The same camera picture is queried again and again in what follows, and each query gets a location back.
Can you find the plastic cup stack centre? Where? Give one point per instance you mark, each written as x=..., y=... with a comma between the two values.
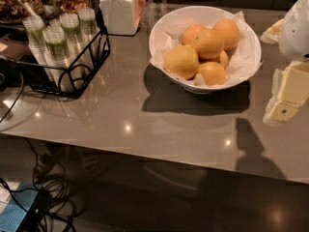
x=58, y=54

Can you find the front right orange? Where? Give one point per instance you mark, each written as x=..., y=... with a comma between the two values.
x=213, y=73

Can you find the plastic cup stack back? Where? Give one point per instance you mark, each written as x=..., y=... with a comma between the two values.
x=71, y=27

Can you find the bowl of nuts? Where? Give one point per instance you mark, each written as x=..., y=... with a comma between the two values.
x=13, y=11

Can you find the white ceramic bowl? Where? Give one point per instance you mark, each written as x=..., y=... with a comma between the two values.
x=167, y=26

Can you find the plastic cup stack right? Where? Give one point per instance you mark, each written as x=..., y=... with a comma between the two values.
x=87, y=20

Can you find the white paper bowl liner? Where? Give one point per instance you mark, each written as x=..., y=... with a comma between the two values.
x=244, y=58

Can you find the centre top orange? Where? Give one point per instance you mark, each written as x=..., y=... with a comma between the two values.
x=207, y=43

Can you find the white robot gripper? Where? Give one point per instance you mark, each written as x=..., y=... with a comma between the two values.
x=295, y=36

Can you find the back right orange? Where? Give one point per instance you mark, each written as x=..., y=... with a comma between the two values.
x=228, y=31

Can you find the front left orange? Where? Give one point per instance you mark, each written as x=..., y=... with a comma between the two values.
x=182, y=60

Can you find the blue box on floor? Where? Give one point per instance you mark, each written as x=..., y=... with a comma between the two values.
x=16, y=200

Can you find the black wire basket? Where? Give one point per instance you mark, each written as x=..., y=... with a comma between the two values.
x=87, y=60

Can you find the small hidden right orange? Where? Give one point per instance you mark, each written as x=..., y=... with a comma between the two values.
x=223, y=59

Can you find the white lidded jar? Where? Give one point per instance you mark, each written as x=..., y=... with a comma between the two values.
x=120, y=16

